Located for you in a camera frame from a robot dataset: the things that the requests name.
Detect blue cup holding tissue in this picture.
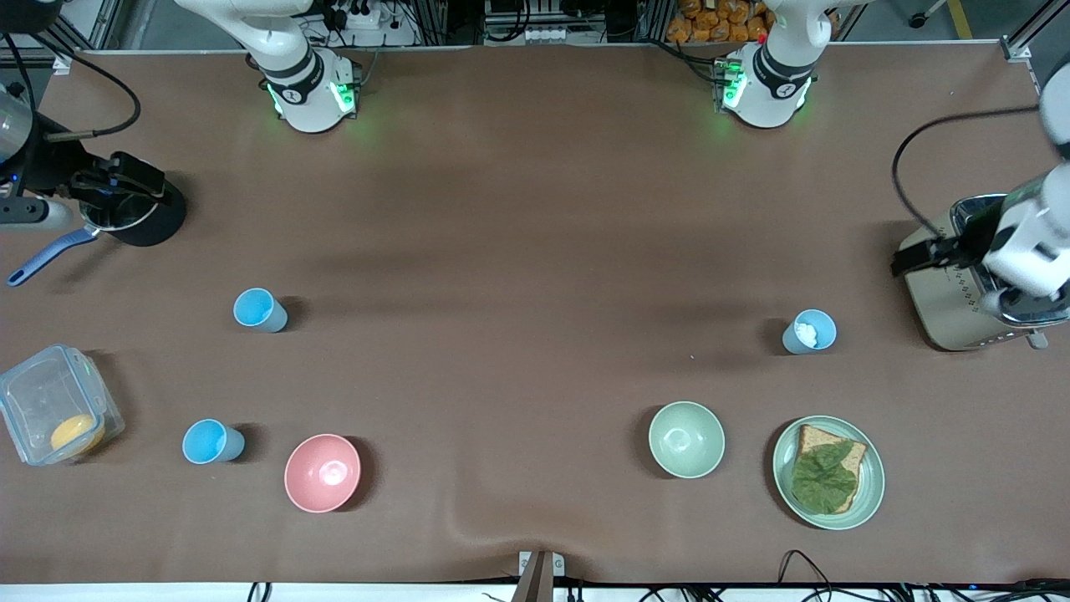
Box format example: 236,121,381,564
782,309,837,355

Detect blue plastic cup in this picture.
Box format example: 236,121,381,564
182,419,246,465
232,288,288,334

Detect beige metal toaster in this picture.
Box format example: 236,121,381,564
901,194,1070,352

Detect clear plastic food container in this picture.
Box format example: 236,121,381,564
0,344,126,467

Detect brown bread slice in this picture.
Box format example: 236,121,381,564
792,424,869,514

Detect orange round food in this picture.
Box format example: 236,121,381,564
50,415,98,457

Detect green lettuce leaf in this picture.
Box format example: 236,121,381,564
791,441,862,515

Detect pale green plate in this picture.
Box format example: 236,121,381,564
772,416,885,531

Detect white power strip with plugs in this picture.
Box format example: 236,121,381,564
329,0,383,31

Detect pale green bowl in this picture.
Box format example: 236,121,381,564
649,401,726,479

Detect orange snack bags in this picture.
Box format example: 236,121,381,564
666,0,774,44

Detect pink bowl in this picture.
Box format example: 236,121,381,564
284,433,362,513

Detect brown table cloth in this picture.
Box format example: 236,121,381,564
0,42,1070,586

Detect metal table clamp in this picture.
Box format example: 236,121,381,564
518,550,566,602

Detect black pan blue handle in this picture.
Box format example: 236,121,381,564
7,171,189,288

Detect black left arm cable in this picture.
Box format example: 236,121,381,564
891,105,1042,241

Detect black looped cable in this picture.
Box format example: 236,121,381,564
777,549,838,591

